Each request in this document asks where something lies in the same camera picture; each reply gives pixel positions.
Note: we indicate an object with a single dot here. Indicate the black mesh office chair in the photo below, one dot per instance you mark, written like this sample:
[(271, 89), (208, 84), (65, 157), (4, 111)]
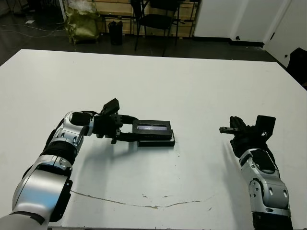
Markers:
[(156, 20)]

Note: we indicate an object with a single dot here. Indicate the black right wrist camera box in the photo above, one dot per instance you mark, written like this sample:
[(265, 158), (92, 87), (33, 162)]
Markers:
[(265, 124)]

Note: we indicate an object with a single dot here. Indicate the black box with white insert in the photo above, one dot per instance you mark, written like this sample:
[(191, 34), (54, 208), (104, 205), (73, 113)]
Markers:
[(158, 143)]

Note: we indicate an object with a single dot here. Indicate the black padded chair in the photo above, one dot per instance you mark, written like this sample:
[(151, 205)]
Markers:
[(298, 67)]

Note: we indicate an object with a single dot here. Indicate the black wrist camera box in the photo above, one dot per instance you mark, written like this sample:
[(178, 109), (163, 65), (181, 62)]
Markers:
[(265, 124), (110, 107)]

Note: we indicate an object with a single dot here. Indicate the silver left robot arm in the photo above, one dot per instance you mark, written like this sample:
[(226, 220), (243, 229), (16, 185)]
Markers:
[(43, 182)]

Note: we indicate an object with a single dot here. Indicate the stacked wooden crates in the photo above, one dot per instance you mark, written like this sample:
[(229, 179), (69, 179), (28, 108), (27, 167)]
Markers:
[(112, 8)]

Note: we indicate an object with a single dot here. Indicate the white paper sheet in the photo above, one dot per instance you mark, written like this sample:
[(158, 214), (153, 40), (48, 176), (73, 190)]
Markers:
[(30, 21)]

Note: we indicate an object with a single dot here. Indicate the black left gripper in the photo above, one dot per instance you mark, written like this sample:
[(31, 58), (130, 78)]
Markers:
[(108, 127)]

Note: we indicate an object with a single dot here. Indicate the black folding chair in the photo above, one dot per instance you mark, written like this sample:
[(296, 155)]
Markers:
[(135, 9)]

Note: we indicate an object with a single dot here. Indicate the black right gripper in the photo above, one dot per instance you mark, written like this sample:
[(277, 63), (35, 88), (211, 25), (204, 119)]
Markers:
[(247, 139)]

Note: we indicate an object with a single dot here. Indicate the small black bin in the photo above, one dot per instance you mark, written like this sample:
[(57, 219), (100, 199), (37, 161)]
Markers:
[(115, 34)]

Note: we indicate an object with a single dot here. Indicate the black box lid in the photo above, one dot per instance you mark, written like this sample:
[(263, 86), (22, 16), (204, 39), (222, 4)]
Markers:
[(151, 130)]

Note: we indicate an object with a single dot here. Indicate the yellow-green sack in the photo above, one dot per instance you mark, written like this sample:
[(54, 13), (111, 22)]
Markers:
[(81, 27)]

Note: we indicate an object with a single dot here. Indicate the white door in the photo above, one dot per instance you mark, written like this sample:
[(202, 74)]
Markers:
[(292, 24)]

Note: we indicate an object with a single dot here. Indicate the clear plastic bag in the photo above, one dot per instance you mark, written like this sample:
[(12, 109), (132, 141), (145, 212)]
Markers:
[(80, 5)]

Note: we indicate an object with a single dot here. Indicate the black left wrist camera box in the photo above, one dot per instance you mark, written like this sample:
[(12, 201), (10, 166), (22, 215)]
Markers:
[(110, 107)]

